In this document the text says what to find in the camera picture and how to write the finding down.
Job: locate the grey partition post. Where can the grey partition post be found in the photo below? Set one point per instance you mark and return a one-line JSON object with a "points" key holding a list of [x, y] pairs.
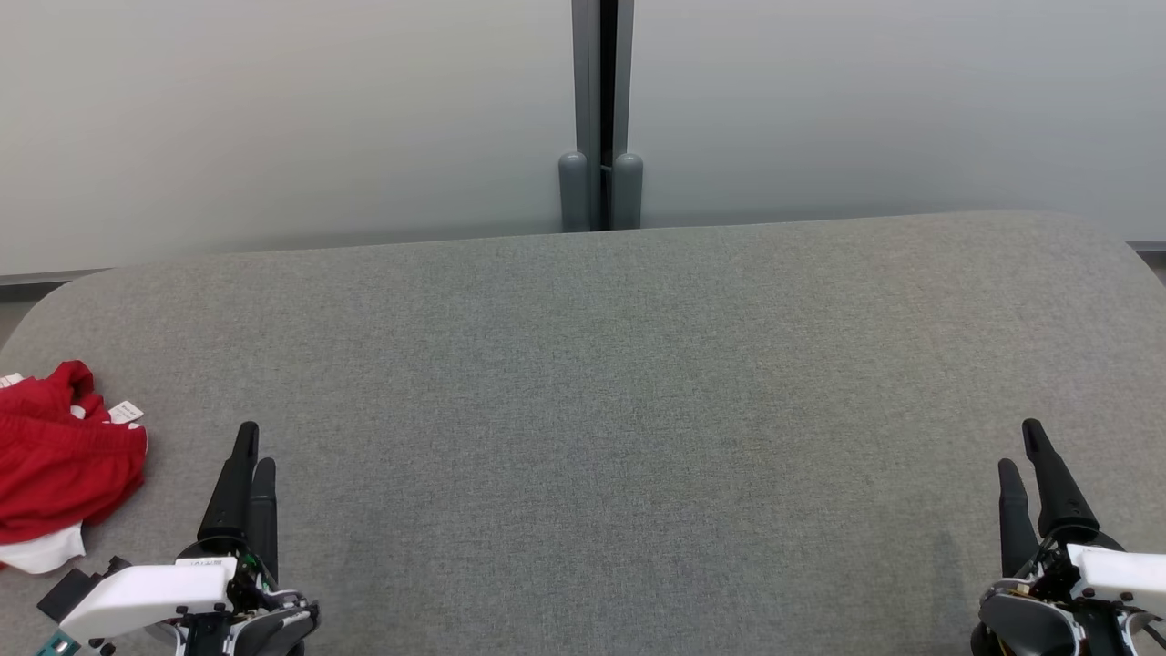
{"points": [[574, 191], [627, 191]]}

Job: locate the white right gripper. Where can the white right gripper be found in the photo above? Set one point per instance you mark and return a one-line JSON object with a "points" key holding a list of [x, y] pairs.
{"points": [[1111, 574]]}

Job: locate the red white basketball shorts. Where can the red white basketball shorts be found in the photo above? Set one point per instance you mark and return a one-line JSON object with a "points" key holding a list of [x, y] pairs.
{"points": [[64, 483]]}

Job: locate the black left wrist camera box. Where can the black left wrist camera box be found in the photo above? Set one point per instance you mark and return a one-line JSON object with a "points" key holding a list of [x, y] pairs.
{"points": [[68, 592]]}

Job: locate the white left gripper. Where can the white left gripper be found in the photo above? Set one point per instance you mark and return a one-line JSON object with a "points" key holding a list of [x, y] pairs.
{"points": [[155, 592]]}

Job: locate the teal left camera connector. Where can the teal left camera connector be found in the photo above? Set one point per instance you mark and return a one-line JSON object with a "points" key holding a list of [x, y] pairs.
{"points": [[56, 647]]}

